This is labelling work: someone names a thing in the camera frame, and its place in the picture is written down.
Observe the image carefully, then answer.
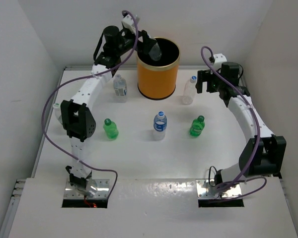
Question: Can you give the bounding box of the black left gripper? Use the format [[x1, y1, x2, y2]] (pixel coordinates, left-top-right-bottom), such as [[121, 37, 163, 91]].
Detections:
[[113, 26, 154, 56]]

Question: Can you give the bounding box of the clear bottle blue cap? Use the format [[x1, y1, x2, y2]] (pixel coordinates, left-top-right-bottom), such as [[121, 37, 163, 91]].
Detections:
[[149, 38, 162, 61]]

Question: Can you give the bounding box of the clear bottle white QR cap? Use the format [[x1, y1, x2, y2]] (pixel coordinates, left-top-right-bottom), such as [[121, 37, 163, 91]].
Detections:
[[113, 74, 127, 103]]

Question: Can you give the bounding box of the blue label water bottle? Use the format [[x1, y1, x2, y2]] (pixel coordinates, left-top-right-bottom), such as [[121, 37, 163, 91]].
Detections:
[[153, 111, 167, 140]]

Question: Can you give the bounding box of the clear bottle green white cap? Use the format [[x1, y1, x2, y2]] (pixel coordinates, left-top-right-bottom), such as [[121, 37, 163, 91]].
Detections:
[[53, 103, 63, 124]]

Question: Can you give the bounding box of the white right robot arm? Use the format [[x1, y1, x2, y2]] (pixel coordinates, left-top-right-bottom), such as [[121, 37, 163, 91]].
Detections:
[[196, 62, 287, 196]]

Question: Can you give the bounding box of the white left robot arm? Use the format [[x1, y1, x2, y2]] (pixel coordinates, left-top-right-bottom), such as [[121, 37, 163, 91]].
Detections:
[[61, 26, 161, 192]]

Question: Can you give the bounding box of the orange bin with gold rim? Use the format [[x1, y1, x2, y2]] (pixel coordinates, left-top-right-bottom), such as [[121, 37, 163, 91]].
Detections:
[[137, 37, 180, 100]]

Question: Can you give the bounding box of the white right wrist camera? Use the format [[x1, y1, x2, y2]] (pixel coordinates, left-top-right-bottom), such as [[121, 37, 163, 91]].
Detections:
[[209, 54, 227, 67]]

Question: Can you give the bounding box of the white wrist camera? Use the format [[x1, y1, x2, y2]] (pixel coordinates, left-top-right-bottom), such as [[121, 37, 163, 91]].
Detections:
[[209, 54, 227, 67], [122, 14, 136, 35]]

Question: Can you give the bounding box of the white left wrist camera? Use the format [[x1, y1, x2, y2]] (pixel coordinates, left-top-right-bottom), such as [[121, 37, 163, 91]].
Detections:
[[122, 14, 136, 35]]

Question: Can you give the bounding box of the aluminium rail frame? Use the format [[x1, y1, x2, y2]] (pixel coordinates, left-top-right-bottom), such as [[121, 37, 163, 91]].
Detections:
[[5, 65, 298, 238]]

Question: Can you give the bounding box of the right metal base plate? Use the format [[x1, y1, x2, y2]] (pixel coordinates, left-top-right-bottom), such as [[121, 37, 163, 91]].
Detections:
[[196, 178, 242, 200]]

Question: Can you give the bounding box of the metal base plate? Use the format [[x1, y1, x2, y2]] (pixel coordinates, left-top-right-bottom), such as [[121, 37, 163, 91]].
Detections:
[[196, 178, 242, 200], [64, 179, 110, 200]]

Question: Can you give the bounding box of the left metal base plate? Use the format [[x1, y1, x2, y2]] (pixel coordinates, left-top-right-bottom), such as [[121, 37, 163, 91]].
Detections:
[[64, 179, 110, 200]]

